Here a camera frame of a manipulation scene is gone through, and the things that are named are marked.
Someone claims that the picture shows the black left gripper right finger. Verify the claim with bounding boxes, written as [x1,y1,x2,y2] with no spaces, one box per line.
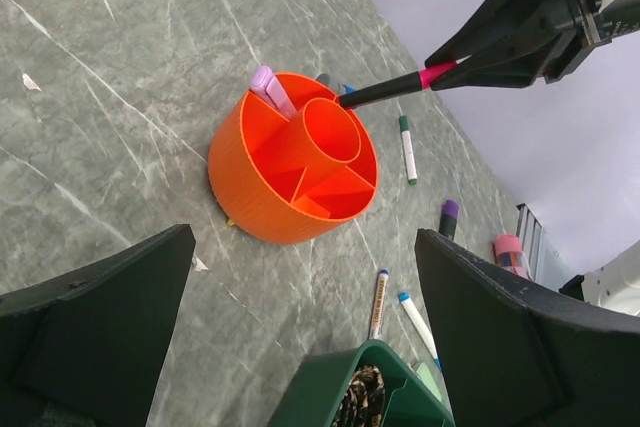
[415,229,639,426]

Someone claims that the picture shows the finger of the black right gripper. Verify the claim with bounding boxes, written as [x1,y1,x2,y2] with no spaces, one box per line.
[425,0,570,67]
[431,21,578,91]

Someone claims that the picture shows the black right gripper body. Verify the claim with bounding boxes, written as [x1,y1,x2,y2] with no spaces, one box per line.
[560,0,639,80]

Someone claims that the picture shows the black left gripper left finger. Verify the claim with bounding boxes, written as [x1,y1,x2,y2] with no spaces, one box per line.
[1,224,195,426]

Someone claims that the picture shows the pink black highlighter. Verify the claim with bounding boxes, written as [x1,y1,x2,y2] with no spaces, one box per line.
[338,62,457,109]

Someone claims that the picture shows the white green marker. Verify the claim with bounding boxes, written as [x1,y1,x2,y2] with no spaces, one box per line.
[399,115,418,185]

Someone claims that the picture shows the purple black highlighter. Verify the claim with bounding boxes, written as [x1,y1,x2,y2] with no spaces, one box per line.
[438,199,459,240]

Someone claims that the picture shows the orange round pen holder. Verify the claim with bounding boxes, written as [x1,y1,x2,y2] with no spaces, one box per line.
[208,72,378,244]

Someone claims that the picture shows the lilac highlighter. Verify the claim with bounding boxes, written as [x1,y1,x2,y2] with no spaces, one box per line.
[249,65,297,119]

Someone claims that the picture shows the green eraser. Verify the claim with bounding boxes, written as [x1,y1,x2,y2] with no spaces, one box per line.
[414,362,443,403]

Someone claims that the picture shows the white blue marker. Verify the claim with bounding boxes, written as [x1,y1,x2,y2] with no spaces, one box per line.
[398,292,442,369]

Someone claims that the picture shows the brown patterned rolled band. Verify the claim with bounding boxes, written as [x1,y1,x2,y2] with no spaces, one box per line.
[331,365,386,427]

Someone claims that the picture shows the green compartment tray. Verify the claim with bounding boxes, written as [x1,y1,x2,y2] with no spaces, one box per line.
[268,340,455,426]

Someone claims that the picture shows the aluminium rail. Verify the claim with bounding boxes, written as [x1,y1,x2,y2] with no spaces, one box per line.
[516,204,567,290]

